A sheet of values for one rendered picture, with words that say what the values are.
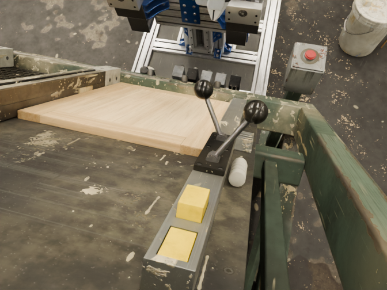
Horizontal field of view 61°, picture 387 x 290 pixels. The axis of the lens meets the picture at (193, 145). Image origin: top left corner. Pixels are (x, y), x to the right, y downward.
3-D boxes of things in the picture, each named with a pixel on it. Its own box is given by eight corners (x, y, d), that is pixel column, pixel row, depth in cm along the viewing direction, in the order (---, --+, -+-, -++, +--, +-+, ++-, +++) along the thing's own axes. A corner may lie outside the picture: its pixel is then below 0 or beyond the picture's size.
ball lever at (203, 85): (233, 138, 66) (211, 75, 63) (231, 144, 63) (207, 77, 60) (215, 144, 67) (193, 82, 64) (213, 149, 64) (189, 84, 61)
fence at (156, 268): (245, 110, 119) (246, 99, 118) (189, 306, 30) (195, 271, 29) (231, 107, 120) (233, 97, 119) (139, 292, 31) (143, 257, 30)
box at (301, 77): (314, 72, 137) (327, 45, 120) (311, 96, 133) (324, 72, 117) (285, 67, 139) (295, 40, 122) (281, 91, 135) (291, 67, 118)
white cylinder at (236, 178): (243, 189, 56) (246, 171, 64) (247, 173, 55) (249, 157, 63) (226, 184, 57) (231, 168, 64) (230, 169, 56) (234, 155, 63)
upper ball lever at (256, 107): (219, 167, 56) (273, 108, 51) (215, 175, 52) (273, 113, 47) (201, 152, 56) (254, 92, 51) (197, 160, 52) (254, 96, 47)
